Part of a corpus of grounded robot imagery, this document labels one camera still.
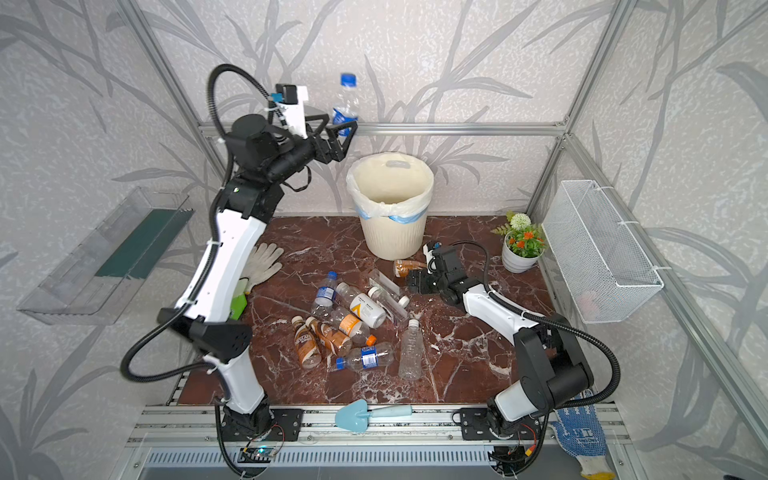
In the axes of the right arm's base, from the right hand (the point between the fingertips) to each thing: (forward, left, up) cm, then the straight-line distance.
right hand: (419, 268), depth 91 cm
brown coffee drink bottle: (+5, +5, -6) cm, 10 cm away
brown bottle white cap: (-21, +32, -7) cm, 39 cm away
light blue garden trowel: (-38, +17, -9) cm, 43 cm away
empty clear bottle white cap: (-21, +3, -13) cm, 25 cm away
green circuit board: (-46, +39, -11) cm, 61 cm away
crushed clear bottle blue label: (-25, +15, -6) cm, 30 cm away
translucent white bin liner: (+31, +9, +7) cm, 33 cm away
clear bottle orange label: (-15, +21, -7) cm, 27 cm away
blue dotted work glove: (-41, -38, -10) cm, 57 cm away
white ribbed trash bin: (+10, +10, +2) cm, 14 cm away
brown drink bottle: (-21, +25, -6) cm, 33 cm away
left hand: (+7, +17, +46) cm, 50 cm away
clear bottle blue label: (-9, +30, -7) cm, 32 cm away
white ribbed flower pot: (+5, -33, -5) cm, 33 cm away
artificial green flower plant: (+7, -33, +5) cm, 34 cm away
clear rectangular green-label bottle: (-4, +10, -8) cm, 14 cm away
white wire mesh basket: (-17, -38, +24) cm, 48 cm away
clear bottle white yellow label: (-10, +17, -5) cm, 21 cm away
